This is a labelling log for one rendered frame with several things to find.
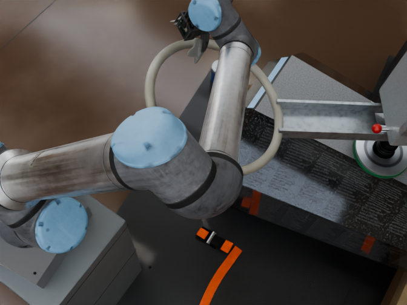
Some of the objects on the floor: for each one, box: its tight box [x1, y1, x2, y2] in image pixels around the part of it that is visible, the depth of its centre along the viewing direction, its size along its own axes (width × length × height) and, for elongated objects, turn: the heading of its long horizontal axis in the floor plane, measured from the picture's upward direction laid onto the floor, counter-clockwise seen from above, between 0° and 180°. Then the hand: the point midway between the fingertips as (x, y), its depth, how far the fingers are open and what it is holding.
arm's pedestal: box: [0, 195, 152, 305], centre depth 201 cm, size 50×50×85 cm
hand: (186, 43), depth 156 cm, fingers open, 14 cm apart
